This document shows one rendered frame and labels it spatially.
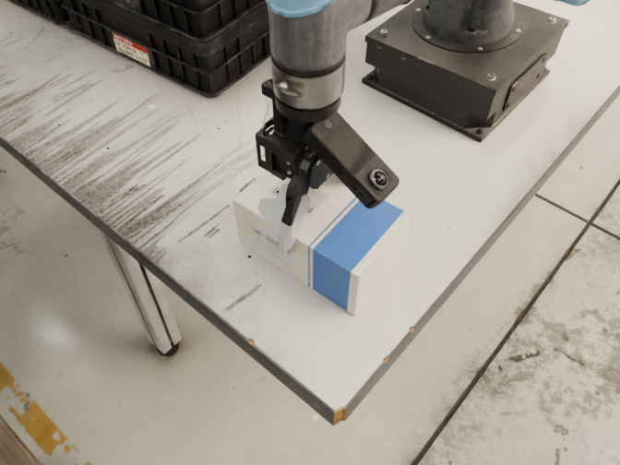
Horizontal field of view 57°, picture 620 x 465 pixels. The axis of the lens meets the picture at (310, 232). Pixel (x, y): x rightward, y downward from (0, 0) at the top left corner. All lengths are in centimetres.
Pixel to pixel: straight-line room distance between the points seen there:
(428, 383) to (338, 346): 79
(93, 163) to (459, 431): 101
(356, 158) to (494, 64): 42
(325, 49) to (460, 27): 48
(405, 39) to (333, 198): 38
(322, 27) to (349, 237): 27
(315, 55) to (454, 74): 43
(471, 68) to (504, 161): 16
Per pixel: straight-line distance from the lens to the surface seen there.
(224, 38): 100
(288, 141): 66
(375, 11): 59
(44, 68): 122
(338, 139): 63
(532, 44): 105
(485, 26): 101
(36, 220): 194
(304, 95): 58
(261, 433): 143
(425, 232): 84
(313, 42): 55
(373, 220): 72
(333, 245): 69
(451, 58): 98
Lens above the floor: 134
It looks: 51 degrees down
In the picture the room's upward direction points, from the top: straight up
